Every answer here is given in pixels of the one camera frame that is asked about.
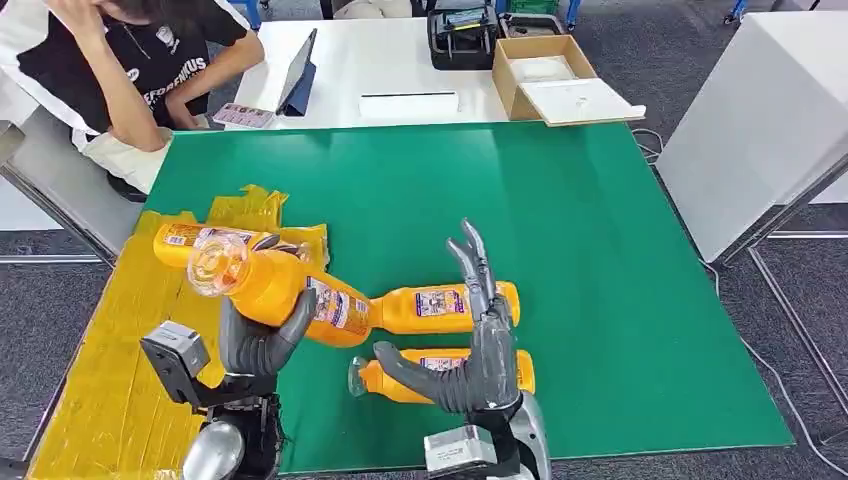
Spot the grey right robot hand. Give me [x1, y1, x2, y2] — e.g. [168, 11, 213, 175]
[372, 218, 525, 416]

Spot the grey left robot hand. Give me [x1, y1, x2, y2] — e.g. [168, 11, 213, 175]
[217, 288, 320, 380]

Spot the orange drink bottle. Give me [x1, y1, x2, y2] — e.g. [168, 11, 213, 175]
[152, 223, 314, 270]
[367, 281, 522, 337]
[187, 233, 376, 350]
[347, 347, 537, 406]

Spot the green table mat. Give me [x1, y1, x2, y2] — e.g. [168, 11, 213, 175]
[142, 122, 796, 476]

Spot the yellow sheet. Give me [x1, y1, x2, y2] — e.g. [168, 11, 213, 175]
[26, 184, 331, 480]

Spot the pink printed card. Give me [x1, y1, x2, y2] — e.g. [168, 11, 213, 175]
[211, 102, 277, 131]

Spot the white side table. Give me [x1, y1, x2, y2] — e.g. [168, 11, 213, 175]
[0, 66, 146, 266]

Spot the flat white box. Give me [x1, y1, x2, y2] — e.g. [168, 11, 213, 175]
[359, 90, 461, 121]

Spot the white foam board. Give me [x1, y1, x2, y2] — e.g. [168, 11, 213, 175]
[518, 78, 648, 128]

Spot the open cardboard box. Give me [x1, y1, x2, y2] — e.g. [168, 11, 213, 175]
[491, 34, 602, 123]

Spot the tablet with dark cover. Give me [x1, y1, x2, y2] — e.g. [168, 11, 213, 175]
[274, 27, 320, 118]

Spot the white foam insert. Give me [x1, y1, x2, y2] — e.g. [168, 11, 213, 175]
[508, 55, 578, 85]

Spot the person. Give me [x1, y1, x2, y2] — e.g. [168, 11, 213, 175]
[0, 0, 267, 204]

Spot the black carry case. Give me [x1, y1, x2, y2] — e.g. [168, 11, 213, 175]
[427, 3, 502, 72]

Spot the grey tray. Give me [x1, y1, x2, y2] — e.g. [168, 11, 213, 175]
[498, 13, 568, 40]

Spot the white cabinet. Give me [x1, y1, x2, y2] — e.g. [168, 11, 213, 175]
[655, 9, 848, 267]

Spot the green crate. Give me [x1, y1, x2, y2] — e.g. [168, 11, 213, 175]
[506, 0, 562, 16]

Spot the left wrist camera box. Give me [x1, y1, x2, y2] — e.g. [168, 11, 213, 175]
[139, 320, 213, 406]

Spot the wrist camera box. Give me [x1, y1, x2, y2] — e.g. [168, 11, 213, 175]
[423, 425, 499, 480]
[139, 320, 213, 406]

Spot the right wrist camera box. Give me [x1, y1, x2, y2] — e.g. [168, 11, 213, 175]
[423, 425, 499, 480]

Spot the white floor cable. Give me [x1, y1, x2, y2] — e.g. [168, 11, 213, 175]
[629, 127, 848, 480]

